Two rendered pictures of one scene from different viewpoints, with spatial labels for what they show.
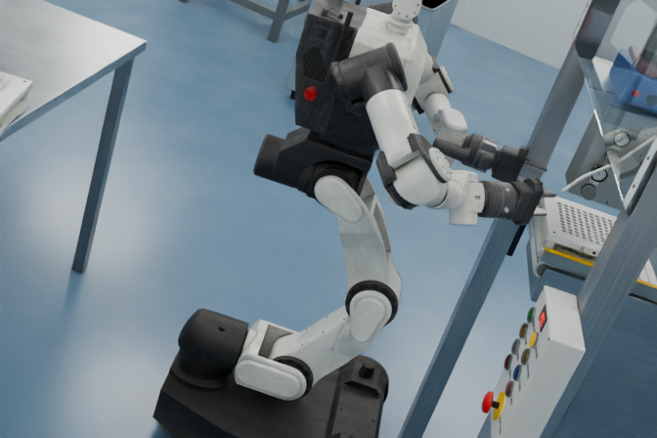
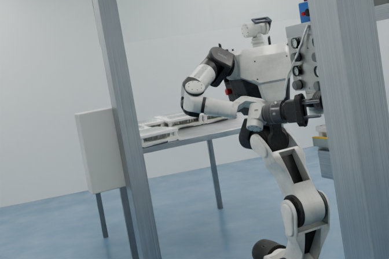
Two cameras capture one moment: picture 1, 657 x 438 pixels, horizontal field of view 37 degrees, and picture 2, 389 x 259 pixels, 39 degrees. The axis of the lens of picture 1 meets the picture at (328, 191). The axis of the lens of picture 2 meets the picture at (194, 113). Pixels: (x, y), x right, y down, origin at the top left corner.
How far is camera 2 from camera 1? 2.51 m
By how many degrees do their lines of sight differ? 67
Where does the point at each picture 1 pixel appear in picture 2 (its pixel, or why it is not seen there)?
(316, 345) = (288, 247)
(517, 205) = (284, 111)
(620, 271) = (108, 76)
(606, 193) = (307, 81)
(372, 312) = (286, 213)
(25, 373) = not seen: outside the picture
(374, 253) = (285, 176)
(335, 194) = (255, 143)
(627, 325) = not seen: hidden behind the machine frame
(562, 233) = not seen: hidden behind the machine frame
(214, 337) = (259, 250)
